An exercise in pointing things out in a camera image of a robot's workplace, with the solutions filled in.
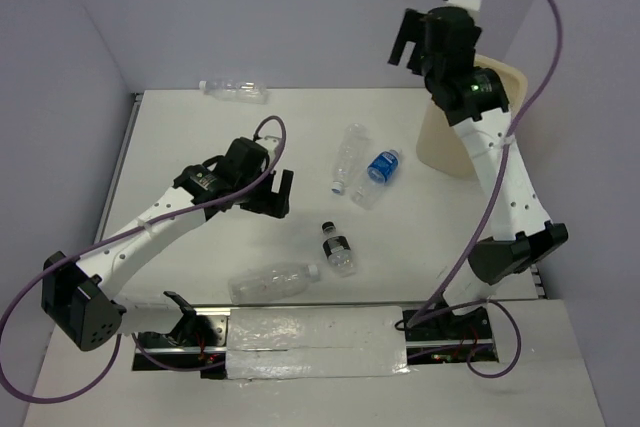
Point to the beige plastic bin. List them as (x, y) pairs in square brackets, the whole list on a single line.
[(439, 147)]

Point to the large clear front bottle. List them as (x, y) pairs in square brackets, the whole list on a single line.
[(272, 283)]

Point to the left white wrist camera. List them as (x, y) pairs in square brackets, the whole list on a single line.
[(270, 143)]

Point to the blue label Pocari bottle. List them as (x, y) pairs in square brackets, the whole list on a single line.
[(376, 178)]

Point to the clear ribbed plastic bottle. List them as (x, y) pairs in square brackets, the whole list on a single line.
[(351, 152)]

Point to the small black label bottle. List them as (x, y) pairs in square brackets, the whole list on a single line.
[(337, 250)]

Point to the white foil cover sheet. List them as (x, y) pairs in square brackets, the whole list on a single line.
[(315, 342)]

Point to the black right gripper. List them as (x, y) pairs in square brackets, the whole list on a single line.
[(412, 29)]

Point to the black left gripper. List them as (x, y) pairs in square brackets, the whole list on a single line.
[(275, 205)]

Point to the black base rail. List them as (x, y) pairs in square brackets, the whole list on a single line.
[(444, 339)]

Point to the clear bottle at back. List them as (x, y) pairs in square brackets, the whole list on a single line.
[(235, 91)]

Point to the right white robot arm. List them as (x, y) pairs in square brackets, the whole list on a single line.
[(515, 230)]

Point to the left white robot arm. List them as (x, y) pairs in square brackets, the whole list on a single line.
[(83, 297)]

